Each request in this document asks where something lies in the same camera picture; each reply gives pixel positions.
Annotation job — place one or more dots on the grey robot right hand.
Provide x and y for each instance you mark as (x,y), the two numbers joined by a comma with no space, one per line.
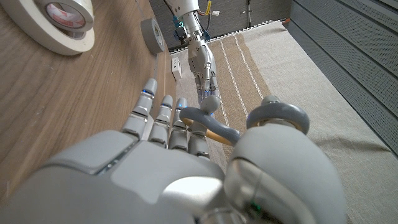
(140,180)

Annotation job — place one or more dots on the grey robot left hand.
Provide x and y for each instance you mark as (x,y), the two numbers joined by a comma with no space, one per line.
(202,62)

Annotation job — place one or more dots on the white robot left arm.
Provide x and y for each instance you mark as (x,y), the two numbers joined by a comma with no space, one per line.
(183,4)

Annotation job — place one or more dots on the small beige masking tape roll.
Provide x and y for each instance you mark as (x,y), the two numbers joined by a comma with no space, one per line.
(77,7)

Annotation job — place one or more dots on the large beige masking tape roll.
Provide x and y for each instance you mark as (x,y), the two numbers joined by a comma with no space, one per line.
(40,34)

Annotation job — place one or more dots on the white power strip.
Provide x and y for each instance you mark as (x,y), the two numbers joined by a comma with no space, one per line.
(176,68)

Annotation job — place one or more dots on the beige striped curtain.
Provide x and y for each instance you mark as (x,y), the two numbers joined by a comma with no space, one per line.
(311,109)

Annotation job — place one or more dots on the black white zigzag rail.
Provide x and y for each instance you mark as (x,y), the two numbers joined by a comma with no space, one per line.
(233,32)

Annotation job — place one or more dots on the grey duct tape roll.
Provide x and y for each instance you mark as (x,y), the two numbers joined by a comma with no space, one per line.
(152,35)

